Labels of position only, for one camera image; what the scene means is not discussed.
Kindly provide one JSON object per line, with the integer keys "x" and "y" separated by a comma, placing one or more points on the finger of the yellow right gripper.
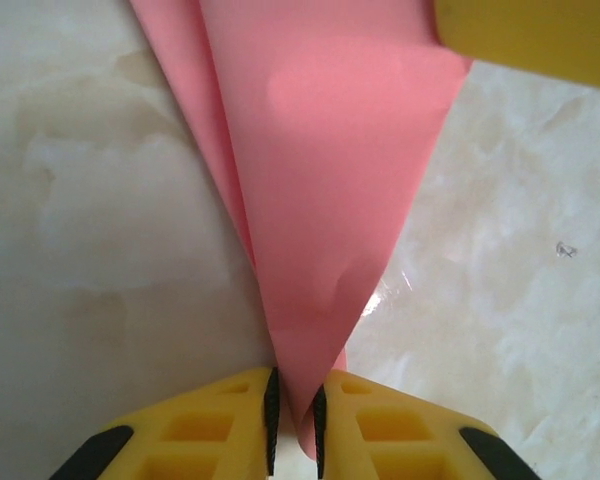
{"x": 530, "y": 30}

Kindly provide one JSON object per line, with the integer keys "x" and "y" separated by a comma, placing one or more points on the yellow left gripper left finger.
{"x": 195, "y": 440}

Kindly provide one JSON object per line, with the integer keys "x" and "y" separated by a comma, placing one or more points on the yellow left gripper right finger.
{"x": 405, "y": 440}

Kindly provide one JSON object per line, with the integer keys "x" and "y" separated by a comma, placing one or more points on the pink square paper sheet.
{"x": 320, "y": 175}

